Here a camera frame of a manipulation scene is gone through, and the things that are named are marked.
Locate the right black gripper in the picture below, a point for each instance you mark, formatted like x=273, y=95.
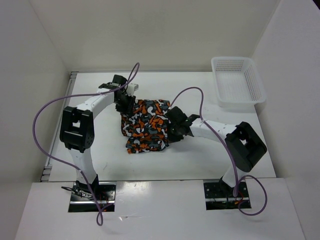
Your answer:
x=171, y=138

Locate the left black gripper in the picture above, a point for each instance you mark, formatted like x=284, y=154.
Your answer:
x=128, y=109

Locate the orange camouflage shorts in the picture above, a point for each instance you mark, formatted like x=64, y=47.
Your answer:
x=146, y=128

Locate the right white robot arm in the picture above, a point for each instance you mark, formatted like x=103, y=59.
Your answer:
x=242, y=143

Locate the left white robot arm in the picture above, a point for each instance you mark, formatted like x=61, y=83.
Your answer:
x=77, y=130

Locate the white plastic basket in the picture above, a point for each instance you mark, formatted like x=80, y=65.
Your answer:
x=237, y=82

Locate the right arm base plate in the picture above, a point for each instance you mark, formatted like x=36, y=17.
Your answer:
x=216, y=199

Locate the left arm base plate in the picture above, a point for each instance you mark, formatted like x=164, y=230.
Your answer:
x=83, y=202

